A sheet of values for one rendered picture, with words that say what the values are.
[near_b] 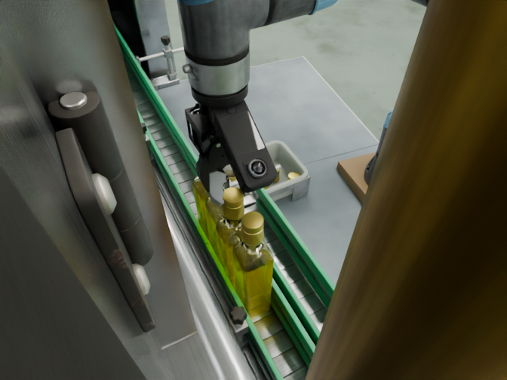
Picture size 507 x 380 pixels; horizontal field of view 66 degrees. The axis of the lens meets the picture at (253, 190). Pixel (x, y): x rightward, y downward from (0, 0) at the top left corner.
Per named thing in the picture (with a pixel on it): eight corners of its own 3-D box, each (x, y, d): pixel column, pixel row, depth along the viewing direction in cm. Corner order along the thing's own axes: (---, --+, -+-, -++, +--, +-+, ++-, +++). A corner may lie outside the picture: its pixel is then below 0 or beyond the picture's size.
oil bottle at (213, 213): (210, 256, 87) (201, 192, 71) (233, 246, 88) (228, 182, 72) (222, 276, 83) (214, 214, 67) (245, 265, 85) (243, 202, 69)
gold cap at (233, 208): (219, 208, 65) (217, 191, 62) (238, 200, 66) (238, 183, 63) (228, 223, 63) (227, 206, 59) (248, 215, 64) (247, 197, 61)
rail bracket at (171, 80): (145, 100, 141) (130, 41, 125) (188, 87, 147) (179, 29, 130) (149, 107, 138) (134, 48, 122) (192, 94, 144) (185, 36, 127)
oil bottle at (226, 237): (220, 277, 83) (212, 216, 67) (244, 266, 85) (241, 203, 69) (231, 298, 80) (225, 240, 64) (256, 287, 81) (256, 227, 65)
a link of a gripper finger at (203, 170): (222, 180, 60) (228, 135, 54) (228, 188, 59) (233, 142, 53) (194, 188, 58) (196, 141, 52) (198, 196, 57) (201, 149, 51)
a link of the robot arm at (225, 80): (261, 56, 44) (193, 75, 41) (260, 90, 47) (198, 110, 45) (231, 28, 48) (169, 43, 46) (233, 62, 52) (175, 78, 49)
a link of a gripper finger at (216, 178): (209, 185, 65) (213, 142, 59) (224, 210, 62) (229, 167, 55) (192, 190, 64) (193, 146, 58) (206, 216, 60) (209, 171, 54)
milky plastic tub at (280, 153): (215, 182, 119) (213, 161, 112) (278, 158, 126) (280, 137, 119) (241, 222, 108) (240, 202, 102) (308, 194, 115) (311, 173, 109)
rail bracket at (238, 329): (209, 347, 74) (202, 317, 64) (241, 330, 76) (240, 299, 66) (218, 366, 71) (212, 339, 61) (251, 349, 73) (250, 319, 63)
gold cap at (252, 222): (251, 249, 60) (251, 233, 56) (236, 235, 61) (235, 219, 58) (268, 237, 61) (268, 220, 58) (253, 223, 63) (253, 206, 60)
